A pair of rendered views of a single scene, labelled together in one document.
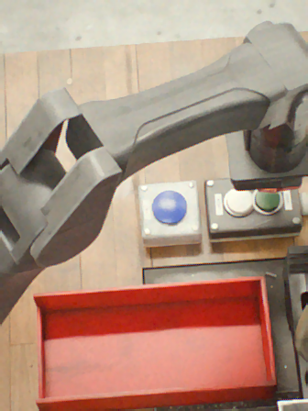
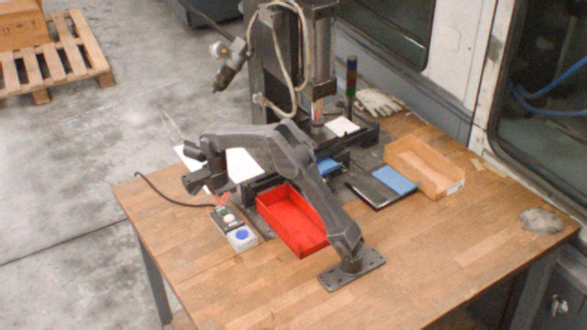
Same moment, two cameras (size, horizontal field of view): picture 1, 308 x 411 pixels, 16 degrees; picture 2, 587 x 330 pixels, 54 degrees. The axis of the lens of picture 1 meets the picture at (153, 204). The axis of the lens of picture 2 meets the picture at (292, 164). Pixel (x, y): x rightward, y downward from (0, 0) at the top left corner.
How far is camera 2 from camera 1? 1.47 m
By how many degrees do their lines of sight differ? 66
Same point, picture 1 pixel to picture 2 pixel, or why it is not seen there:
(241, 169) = (231, 184)
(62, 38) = not seen: outside the picture
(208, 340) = (281, 214)
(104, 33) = not seen: outside the picture
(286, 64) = (217, 126)
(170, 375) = (298, 218)
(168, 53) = (171, 271)
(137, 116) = (261, 127)
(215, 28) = not seen: outside the picture
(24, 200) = (300, 150)
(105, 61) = (184, 289)
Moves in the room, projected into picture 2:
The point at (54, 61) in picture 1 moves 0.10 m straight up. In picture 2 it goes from (193, 305) to (187, 280)
